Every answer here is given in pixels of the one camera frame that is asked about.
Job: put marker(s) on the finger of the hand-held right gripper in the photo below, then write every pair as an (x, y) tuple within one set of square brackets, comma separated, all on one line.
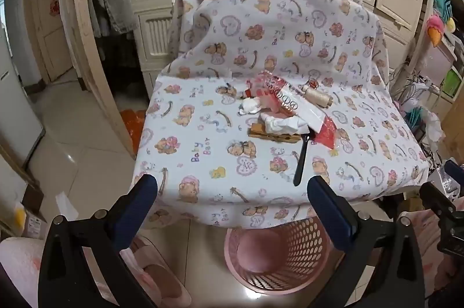
[(455, 170), (437, 199)]

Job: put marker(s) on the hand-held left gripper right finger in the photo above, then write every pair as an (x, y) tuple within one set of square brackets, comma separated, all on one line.
[(328, 210)]

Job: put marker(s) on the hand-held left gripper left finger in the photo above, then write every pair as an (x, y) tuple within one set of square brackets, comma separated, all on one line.
[(139, 206)]

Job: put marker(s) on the black plastic fork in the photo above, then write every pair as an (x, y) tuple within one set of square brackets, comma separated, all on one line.
[(301, 159)]

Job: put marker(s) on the pink plastic basket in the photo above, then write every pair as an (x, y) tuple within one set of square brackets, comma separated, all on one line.
[(282, 257)]

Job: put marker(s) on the red plastic packet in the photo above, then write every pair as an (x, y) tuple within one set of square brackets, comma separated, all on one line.
[(326, 135)]

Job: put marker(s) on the wooden piece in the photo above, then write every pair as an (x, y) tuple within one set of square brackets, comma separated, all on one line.
[(268, 138)]

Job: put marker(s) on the large white tissue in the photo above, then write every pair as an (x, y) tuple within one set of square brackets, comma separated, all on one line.
[(282, 123)]

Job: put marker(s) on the long white plastic wrapper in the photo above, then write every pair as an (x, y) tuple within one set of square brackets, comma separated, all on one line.
[(308, 110)]

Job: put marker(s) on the beige thread spool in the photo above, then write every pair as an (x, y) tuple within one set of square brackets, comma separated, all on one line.
[(319, 96)]

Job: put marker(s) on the small white tissue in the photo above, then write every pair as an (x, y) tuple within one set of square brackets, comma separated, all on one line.
[(252, 107)]

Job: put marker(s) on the red printed clear wrapper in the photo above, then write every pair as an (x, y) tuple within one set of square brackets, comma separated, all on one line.
[(270, 90)]

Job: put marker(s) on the pink slipper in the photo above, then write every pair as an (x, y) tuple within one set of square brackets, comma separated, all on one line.
[(159, 275)]

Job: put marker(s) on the orange plastic bag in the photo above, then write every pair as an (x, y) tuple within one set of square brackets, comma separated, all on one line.
[(132, 125)]

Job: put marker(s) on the green storage box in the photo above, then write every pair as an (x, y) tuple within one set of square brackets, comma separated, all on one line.
[(451, 83)]

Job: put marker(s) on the cardboard box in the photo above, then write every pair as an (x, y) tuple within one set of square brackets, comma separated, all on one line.
[(29, 217)]

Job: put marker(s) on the pink yellow plush toy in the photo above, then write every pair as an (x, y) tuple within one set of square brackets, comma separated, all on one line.
[(437, 30)]

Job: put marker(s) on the white appliance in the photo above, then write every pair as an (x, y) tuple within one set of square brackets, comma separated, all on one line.
[(18, 105)]

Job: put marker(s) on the bear print blanket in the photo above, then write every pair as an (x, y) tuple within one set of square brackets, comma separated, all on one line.
[(275, 29)]

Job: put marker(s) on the cream panel door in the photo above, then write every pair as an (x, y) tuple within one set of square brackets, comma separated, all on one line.
[(54, 36)]

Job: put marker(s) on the wooden door frame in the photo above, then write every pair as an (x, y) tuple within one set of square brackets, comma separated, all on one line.
[(87, 39)]

